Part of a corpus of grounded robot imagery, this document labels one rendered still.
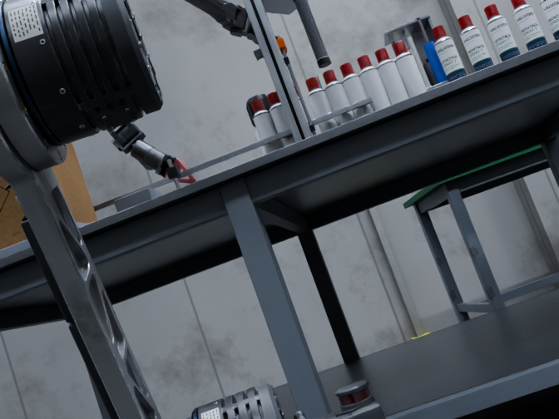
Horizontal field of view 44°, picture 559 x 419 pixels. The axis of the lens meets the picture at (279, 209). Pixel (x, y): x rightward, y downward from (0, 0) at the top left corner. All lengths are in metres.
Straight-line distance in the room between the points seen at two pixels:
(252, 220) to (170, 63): 3.36
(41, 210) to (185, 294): 3.63
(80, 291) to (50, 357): 3.77
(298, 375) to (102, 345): 0.65
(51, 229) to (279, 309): 0.72
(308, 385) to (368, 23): 3.67
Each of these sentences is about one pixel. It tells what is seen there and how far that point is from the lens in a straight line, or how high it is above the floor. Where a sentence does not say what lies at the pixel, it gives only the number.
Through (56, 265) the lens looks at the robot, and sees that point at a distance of 0.89.
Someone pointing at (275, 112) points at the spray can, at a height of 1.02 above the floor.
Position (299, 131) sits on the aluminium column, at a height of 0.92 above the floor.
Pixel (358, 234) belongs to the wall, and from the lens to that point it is 4.51.
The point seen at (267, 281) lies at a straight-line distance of 1.49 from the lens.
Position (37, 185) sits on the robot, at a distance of 0.87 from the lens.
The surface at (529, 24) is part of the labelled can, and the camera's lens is 2.02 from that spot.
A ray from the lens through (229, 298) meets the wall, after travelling 4.46.
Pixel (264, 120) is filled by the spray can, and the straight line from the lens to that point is 1.94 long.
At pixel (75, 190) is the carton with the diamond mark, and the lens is 1.83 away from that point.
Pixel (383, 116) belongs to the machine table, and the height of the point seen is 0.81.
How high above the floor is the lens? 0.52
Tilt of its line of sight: 7 degrees up
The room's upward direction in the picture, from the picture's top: 20 degrees counter-clockwise
